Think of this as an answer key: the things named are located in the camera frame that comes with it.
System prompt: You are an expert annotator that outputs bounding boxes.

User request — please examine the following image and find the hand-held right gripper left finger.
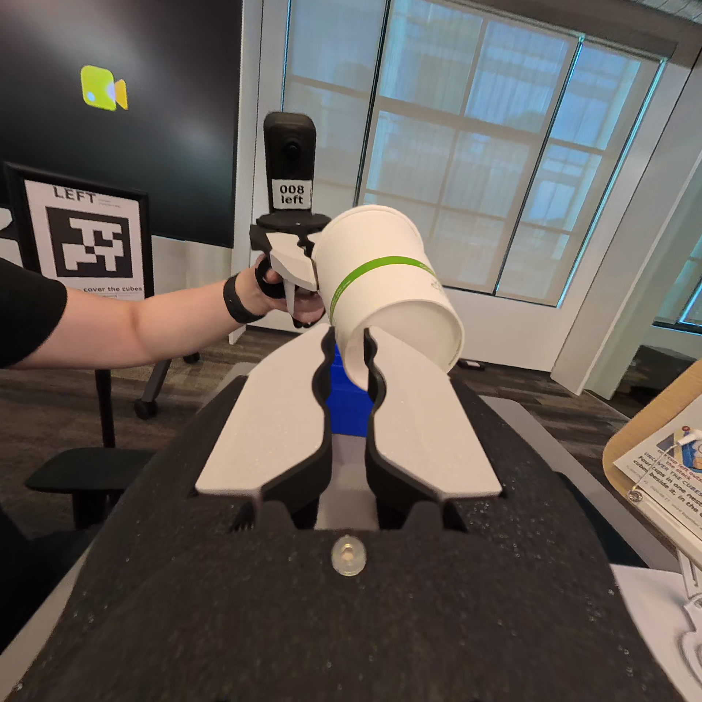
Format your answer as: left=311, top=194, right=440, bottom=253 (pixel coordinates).
left=196, top=324, right=336, bottom=501

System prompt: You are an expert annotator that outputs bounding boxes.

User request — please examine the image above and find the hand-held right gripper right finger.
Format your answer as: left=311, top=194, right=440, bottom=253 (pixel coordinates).
left=362, top=327, right=504, bottom=501

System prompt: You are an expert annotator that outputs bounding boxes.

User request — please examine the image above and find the blue plastic bin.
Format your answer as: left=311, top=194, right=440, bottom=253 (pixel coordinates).
left=326, top=343, right=376, bottom=438

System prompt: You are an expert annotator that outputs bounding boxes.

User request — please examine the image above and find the white paper cup green stripe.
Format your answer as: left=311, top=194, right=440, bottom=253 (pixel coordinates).
left=312, top=204, right=465, bottom=391

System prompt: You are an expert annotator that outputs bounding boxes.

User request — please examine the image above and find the person's left forearm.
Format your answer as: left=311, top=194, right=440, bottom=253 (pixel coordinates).
left=16, top=277, right=234, bottom=369

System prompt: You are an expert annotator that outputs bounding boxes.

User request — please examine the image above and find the person's left hand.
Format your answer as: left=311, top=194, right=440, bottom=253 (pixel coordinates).
left=241, top=264, right=325, bottom=324

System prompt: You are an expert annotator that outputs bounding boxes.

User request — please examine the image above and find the black wrist watch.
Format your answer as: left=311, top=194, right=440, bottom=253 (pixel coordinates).
left=223, top=273, right=265, bottom=324

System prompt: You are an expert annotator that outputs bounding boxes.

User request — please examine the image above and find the black wheeled cart leg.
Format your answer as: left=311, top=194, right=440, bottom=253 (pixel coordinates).
left=133, top=351, right=201, bottom=421

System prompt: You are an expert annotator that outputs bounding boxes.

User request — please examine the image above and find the large black display screen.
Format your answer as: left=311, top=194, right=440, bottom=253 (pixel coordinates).
left=0, top=0, right=245, bottom=249

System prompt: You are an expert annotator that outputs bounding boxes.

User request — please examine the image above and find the large white-framed window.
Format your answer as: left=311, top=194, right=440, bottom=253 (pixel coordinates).
left=282, top=0, right=667, bottom=308

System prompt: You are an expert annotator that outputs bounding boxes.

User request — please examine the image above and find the black chair armrest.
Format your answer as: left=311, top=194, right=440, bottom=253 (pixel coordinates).
left=24, top=447, right=160, bottom=530

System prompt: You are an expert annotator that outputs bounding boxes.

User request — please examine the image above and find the framed marker sign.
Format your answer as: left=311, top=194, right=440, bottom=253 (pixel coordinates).
left=3, top=161, right=155, bottom=449

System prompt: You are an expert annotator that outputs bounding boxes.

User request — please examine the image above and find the light wooden stand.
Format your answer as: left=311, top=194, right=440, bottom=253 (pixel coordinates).
left=602, top=359, right=702, bottom=527

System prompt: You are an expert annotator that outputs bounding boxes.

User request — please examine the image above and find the printed instruction sheet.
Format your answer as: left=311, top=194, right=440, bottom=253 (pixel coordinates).
left=613, top=422, right=702, bottom=549

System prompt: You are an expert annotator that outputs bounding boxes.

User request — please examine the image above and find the black shirt sleeve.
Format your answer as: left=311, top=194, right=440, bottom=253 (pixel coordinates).
left=0, top=258, right=68, bottom=369

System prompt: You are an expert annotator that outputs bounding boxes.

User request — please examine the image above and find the white plastic lid tray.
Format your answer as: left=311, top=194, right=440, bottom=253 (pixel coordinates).
left=611, top=565, right=702, bottom=702

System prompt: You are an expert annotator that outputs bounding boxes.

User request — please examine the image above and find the narrow glass window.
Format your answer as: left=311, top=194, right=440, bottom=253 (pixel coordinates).
left=653, top=230, right=702, bottom=332

